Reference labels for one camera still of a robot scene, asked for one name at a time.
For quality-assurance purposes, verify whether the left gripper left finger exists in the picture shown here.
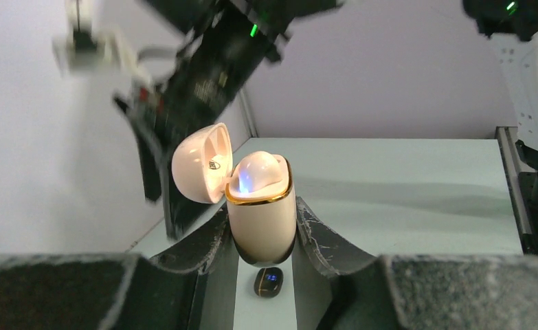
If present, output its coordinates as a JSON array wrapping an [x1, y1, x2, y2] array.
[[0, 207, 232, 329]]

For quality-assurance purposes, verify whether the black earbud charging case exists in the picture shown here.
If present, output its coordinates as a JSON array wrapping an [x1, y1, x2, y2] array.
[[254, 267, 284, 298]]

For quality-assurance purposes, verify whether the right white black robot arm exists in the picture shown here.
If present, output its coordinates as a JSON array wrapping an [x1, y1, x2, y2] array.
[[113, 1, 538, 254]]

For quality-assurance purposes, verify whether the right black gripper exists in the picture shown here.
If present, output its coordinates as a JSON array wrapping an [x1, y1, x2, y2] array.
[[114, 1, 342, 155]]

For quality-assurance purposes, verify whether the white earbud charging case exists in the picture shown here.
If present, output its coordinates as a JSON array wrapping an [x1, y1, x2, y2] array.
[[171, 123, 296, 267]]

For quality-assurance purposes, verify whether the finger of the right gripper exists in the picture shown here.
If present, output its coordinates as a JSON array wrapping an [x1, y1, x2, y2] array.
[[134, 132, 212, 241]]

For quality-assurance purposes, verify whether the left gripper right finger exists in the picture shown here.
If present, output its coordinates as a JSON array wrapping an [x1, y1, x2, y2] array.
[[295, 198, 538, 329]]

